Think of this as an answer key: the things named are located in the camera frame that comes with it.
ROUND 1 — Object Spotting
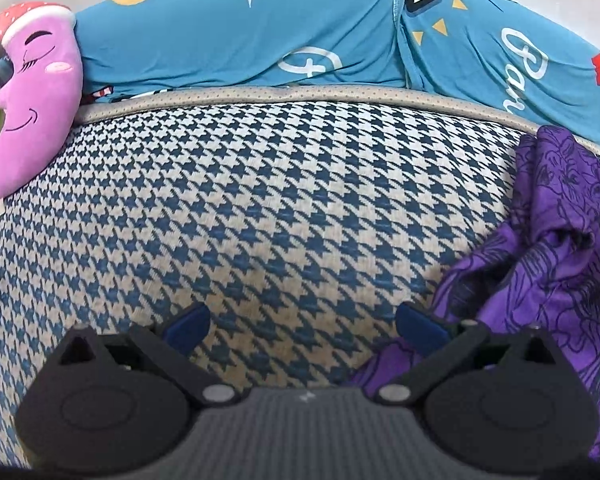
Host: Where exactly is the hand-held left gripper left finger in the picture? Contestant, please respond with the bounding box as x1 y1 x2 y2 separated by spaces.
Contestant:
46 302 241 408

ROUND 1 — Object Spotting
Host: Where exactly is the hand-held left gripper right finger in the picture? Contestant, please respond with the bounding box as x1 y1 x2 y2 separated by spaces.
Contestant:
375 302 563 408

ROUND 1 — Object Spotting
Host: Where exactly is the purple floral shirt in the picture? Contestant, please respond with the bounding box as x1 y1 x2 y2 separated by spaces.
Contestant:
350 125 600 463

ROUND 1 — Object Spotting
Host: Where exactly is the houndstooth mattress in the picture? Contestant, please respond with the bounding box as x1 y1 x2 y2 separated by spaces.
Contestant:
0 85 600 466

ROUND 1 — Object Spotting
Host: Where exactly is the pink moon plush pillow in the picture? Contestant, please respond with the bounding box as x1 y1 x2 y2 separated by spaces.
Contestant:
0 2 84 218

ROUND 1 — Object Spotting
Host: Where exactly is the blue printed pillow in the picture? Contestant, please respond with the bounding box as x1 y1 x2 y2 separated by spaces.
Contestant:
72 0 600 153

